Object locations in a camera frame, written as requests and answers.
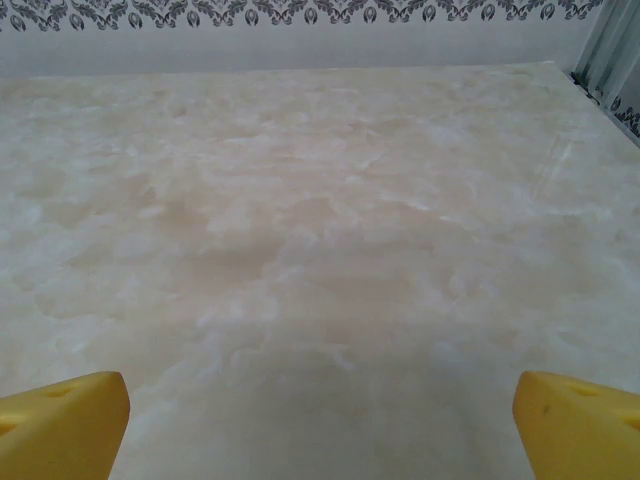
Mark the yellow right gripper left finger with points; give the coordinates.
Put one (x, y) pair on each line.
(60, 430)

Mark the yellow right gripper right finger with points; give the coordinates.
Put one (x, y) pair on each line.
(580, 435)

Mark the aluminium frame post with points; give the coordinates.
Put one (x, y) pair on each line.
(607, 40)

